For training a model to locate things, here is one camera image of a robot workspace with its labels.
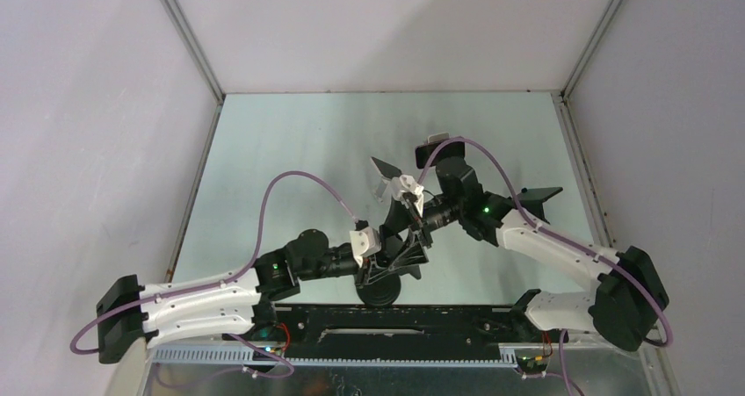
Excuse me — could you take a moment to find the black phone stand round base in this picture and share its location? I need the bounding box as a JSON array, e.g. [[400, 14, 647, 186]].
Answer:
[[356, 275, 401, 308]]

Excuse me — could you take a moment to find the black smartphone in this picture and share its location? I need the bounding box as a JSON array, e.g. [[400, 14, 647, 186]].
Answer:
[[415, 139, 466, 169], [379, 199, 423, 241]]

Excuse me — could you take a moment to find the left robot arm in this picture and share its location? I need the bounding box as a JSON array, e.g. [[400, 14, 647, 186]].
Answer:
[[94, 227, 431, 364]]

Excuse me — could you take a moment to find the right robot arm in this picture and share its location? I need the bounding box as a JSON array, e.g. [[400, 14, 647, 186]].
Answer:
[[416, 155, 672, 351]]

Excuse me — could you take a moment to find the white angled phone stand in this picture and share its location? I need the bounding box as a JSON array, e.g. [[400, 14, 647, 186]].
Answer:
[[372, 176, 390, 204]]

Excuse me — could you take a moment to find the black smartphone on white stand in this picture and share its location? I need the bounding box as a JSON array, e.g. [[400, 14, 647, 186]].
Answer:
[[415, 139, 466, 169]]

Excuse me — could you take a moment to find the small phone on stand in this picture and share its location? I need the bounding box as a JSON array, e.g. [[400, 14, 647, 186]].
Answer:
[[371, 156, 402, 180]]

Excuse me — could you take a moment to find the white phone stand behind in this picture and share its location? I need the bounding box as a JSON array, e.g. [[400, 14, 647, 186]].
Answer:
[[425, 133, 450, 145]]

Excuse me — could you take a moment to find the black angled phone stand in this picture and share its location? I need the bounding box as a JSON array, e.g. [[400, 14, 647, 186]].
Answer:
[[513, 187, 563, 227]]

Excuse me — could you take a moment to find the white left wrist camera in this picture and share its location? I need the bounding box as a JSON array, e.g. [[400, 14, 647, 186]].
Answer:
[[349, 220, 381, 267]]

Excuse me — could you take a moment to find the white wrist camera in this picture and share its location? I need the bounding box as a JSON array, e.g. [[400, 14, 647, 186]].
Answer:
[[349, 220, 381, 267], [388, 174, 424, 216]]

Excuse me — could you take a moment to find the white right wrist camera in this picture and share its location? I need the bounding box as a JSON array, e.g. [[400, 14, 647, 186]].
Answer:
[[388, 174, 424, 216]]

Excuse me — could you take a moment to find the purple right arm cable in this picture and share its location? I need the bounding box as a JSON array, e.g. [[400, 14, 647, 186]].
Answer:
[[416, 136, 675, 348]]

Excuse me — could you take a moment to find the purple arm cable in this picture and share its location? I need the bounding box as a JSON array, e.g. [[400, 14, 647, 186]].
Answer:
[[416, 136, 675, 348], [69, 170, 365, 356]]

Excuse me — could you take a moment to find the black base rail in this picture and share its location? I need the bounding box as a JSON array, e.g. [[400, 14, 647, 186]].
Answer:
[[245, 304, 561, 364]]

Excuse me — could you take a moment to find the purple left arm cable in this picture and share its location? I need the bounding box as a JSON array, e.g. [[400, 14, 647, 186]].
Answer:
[[69, 170, 365, 356]]

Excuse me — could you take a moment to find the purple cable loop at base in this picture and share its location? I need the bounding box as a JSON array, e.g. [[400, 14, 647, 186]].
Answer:
[[154, 332, 298, 389]]

